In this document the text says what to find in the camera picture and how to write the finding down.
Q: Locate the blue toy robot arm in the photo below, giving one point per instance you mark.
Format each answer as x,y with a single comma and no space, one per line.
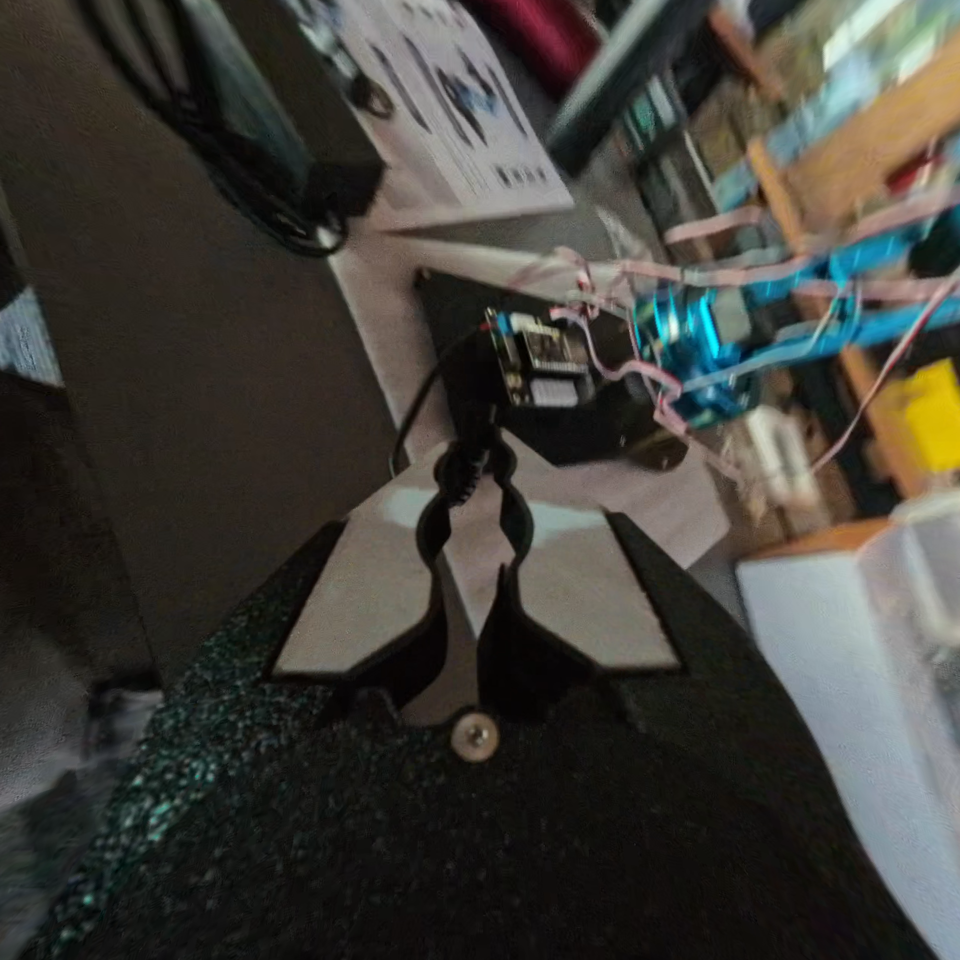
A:
697,337

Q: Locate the yellow bin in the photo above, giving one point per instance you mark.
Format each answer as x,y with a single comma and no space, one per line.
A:
922,412

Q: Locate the wood-edged desk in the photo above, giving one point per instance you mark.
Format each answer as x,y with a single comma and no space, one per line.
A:
862,135

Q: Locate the grey desk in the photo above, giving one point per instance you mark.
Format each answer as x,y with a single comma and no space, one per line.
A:
187,375

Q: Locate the dark grey cylinder bottle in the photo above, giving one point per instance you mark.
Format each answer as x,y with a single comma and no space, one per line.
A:
622,82

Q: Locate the cardboard box with foam insert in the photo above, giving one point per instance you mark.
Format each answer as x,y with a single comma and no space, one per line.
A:
825,637

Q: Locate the white foam sheet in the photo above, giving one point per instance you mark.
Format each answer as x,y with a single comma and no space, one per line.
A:
675,510

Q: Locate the red cylinder bottle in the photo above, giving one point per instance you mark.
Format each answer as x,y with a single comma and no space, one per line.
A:
540,30

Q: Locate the printed instruction booklet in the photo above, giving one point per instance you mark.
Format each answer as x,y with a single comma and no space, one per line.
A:
465,97

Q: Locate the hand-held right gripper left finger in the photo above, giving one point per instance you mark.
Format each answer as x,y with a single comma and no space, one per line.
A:
360,600

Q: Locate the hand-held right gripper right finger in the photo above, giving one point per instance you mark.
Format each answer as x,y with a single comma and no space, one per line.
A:
592,600

